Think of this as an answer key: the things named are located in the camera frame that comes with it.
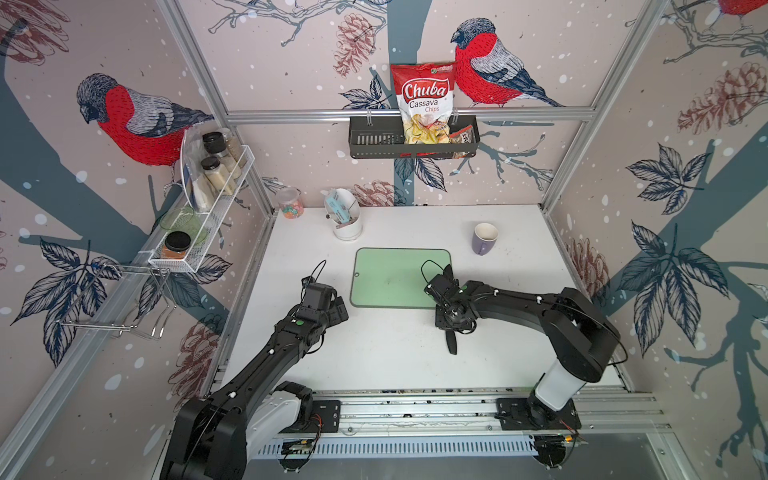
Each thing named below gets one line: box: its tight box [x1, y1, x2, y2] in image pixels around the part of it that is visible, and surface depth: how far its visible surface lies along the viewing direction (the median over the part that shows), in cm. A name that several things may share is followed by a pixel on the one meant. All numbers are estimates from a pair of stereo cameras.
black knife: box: [445, 330, 457, 355], surface depth 87 cm
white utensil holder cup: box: [333, 209, 363, 241], surface depth 111 cm
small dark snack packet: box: [447, 115, 480, 144], surface depth 89 cm
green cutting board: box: [350, 247, 452, 309], surface depth 100 cm
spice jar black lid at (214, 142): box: [202, 132, 227, 154], surface depth 81 cm
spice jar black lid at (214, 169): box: [200, 156, 235, 196], surface depth 78 cm
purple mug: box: [472, 222, 499, 256], surface depth 102 cm
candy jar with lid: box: [276, 186, 304, 220], surface depth 120 cm
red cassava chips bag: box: [391, 62, 456, 144], surface depth 83 cm
